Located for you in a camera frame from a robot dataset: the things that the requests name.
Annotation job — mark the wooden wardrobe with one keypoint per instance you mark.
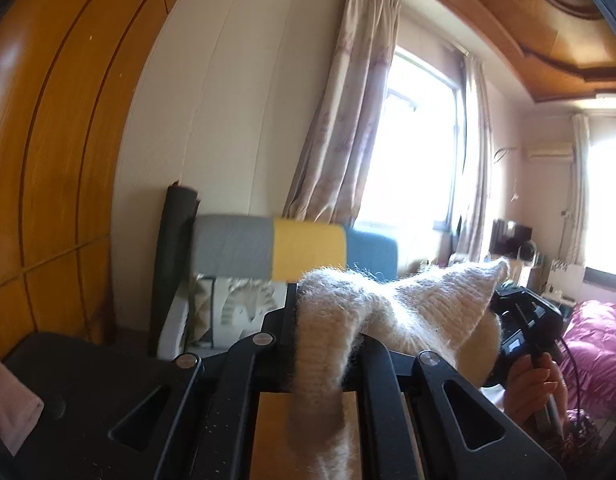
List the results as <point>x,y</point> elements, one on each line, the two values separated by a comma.
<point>53,135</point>

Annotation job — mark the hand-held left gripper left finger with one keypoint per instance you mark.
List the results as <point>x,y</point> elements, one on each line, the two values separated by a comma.
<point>283,330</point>

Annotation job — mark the rolled black mat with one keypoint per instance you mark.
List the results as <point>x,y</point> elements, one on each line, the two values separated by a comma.
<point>173,240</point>

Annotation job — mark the grey yellow blue sofa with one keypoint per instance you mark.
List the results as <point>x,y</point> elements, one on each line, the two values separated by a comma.
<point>238,245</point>

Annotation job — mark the pink folded cloth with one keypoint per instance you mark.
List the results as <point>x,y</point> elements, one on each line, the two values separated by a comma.
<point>8,400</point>

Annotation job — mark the purple quilt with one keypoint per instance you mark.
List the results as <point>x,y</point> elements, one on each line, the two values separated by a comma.
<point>600,340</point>

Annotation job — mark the beige patterned curtain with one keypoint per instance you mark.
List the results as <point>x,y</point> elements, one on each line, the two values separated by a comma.
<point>338,135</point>
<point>475,160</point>

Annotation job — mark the white narrow curtain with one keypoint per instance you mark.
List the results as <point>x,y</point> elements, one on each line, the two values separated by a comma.
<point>579,195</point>

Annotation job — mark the white air conditioner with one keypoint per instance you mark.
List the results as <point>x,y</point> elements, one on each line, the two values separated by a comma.
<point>548,152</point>

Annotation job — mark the cream knitted sweater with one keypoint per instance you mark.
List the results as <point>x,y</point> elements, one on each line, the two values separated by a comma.
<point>428,305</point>

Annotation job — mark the tiger print pillow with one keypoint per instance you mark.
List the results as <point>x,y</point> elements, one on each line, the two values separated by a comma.
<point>243,305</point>

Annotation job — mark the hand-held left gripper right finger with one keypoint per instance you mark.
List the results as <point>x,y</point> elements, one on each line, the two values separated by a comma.
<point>378,375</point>

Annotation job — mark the person's right hand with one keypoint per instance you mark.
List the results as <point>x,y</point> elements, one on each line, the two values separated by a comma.
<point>530,390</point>

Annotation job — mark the black monitor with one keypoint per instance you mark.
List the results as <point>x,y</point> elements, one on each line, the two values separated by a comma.
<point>513,237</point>

